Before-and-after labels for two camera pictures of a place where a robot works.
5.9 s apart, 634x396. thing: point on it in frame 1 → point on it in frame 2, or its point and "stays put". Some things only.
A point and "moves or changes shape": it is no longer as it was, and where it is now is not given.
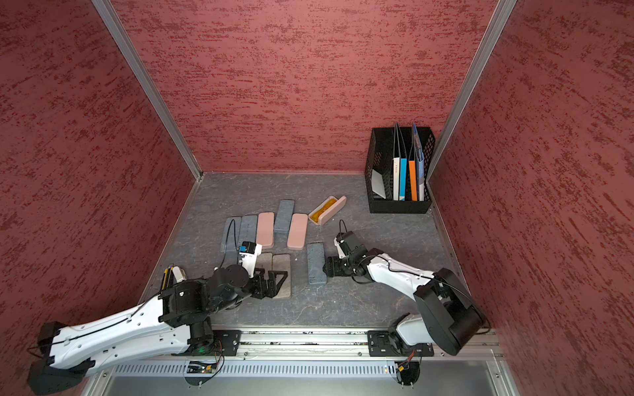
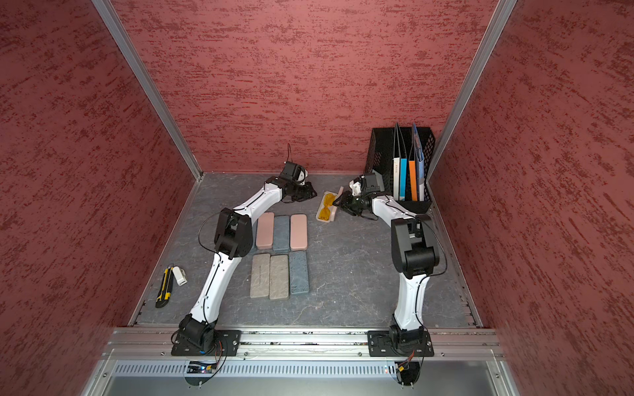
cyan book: x=403 y=164 stays put
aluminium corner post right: x=503 y=10 stays put
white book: x=396 y=161 stays put
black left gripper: x=262 y=293 → x=309 y=194
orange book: x=413 y=173 stays put
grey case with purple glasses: x=315 y=262 → x=299 y=274
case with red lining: x=282 y=263 stays put
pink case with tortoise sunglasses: x=265 y=233 stays put
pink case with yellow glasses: x=327 y=210 moves or changes shape
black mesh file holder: x=379 y=172 stays put
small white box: x=180 y=274 stays put
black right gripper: x=333 y=267 → x=346 y=203
